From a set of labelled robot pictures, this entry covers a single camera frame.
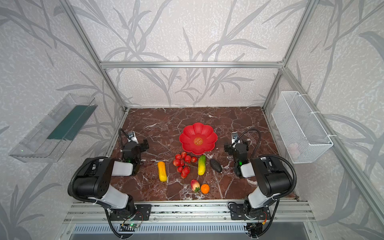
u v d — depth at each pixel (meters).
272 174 0.47
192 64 1.84
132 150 0.71
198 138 1.02
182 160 0.87
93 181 0.45
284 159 0.47
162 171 0.84
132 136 0.80
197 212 0.75
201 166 0.86
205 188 0.78
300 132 0.63
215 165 0.86
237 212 0.73
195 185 0.79
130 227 0.71
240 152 0.71
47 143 0.63
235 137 0.80
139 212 0.72
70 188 0.43
